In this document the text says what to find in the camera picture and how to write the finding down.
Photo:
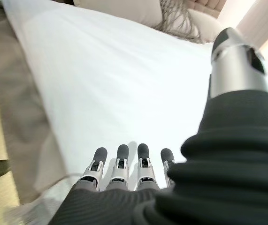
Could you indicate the grey tufted headboard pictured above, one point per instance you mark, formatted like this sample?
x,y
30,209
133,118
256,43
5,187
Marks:
x,y
209,7

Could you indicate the beige pillow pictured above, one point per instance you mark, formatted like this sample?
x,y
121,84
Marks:
x,y
206,25
119,10

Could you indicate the white duvet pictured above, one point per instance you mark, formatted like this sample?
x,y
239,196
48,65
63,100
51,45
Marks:
x,y
101,82

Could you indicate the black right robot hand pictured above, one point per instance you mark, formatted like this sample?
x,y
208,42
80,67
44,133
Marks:
x,y
230,164

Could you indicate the beige curtain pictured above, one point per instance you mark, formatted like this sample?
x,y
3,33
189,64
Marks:
x,y
265,23

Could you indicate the grey woven fringed cushion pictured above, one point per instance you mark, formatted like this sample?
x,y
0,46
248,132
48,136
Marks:
x,y
176,21

